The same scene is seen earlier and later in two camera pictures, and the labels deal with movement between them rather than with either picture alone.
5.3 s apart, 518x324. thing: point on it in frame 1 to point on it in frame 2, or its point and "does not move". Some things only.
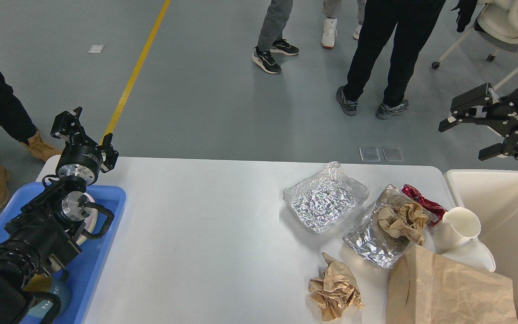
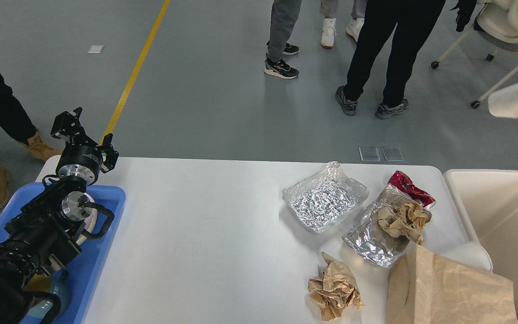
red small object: [438, 210] to [403, 182]
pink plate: [91, 221] does not move
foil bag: [368, 241] does not move
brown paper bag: [426, 286] does not move
